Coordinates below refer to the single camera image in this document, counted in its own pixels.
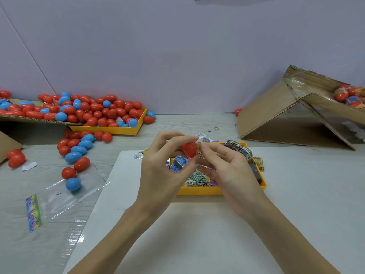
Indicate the person's right hand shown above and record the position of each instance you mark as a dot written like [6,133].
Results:
[236,182]

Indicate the person's left hand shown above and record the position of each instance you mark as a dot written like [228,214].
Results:
[155,182]

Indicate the person's left thumb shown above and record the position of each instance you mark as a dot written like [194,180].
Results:
[184,168]

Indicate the person's right thumb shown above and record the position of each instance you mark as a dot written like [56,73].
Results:
[206,172]

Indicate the red plastic egg half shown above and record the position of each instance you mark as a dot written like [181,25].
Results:
[189,149]

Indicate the small tan packet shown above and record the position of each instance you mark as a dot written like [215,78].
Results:
[200,151]

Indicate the person's left forearm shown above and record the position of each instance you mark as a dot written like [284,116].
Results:
[114,239]

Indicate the person's right forearm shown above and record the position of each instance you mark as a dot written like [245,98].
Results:
[288,242]

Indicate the pile of small printed packets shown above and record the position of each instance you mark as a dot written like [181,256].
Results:
[196,178]

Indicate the yellow tray with packets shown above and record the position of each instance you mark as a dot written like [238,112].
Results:
[199,191]

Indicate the small white printed label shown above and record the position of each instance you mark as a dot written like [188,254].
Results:
[201,135]
[138,156]

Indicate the dark printed packet bundle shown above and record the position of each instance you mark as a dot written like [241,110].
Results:
[241,148]

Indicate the tan printed packet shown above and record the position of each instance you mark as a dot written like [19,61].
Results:
[258,164]

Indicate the yellow tray with eggs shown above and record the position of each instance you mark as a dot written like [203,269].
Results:
[114,130]

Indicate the open cardboard box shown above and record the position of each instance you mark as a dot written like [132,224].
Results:
[271,116]

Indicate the white paper sheet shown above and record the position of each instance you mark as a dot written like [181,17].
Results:
[308,202]

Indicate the pile of red and blue eggs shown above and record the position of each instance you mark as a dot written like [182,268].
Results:
[94,106]

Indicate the clear bag with colourful header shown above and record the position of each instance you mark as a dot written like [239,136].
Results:
[57,202]

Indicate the white paper scrap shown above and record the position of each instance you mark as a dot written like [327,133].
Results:
[29,166]

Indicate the heap of bagged toy eggs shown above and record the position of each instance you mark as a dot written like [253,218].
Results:
[349,96]

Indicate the flat cardboard sheet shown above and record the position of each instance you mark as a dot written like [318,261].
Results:
[25,119]

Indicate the cardboard flap piece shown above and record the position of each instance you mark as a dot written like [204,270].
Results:
[8,144]

